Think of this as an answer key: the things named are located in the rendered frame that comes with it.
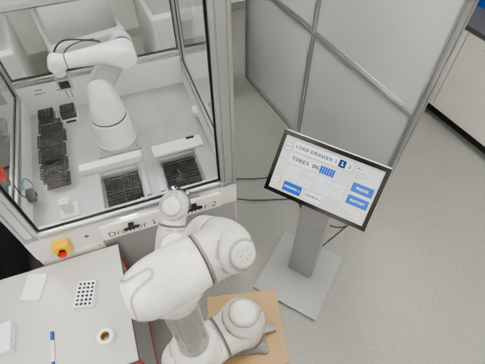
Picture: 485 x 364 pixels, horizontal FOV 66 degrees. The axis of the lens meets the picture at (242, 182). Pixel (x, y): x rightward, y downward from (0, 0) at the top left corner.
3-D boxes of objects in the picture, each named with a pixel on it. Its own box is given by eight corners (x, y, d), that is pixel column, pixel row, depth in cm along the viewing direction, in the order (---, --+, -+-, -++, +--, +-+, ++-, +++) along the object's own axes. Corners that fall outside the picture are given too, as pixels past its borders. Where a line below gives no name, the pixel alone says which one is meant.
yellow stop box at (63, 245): (73, 253, 177) (67, 246, 171) (57, 258, 175) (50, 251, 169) (72, 245, 180) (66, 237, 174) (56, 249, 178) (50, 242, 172)
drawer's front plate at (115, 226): (163, 223, 189) (159, 211, 181) (105, 240, 183) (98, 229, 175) (162, 220, 190) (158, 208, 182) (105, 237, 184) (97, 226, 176)
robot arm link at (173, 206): (164, 187, 147) (160, 219, 148) (156, 191, 131) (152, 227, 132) (191, 190, 147) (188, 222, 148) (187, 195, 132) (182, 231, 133)
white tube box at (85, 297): (94, 308, 168) (92, 305, 165) (75, 310, 168) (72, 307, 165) (98, 282, 176) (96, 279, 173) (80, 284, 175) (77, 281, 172)
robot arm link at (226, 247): (226, 204, 98) (180, 227, 94) (256, 219, 82) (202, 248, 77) (243, 246, 102) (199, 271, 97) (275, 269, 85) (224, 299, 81)
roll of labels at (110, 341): (116, 344, 159) (114, 341, 156) (99, 349, 157) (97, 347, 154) (115, 328, 163) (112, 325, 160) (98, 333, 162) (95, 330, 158)
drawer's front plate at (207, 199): (221, 205, 196) (220, 193, 187) (167, 222, 190) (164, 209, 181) (220, 203, 197) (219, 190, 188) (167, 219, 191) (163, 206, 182)
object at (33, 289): (40, 300, 171) (38, 299, 169) (21, 301, 170) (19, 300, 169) (48, 274, 178) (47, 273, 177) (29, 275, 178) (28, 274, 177)
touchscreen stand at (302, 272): (315, 321, 239) (350, 245, 159) (253, 288, 253) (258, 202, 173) (341, 259, 266) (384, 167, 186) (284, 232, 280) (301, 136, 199)
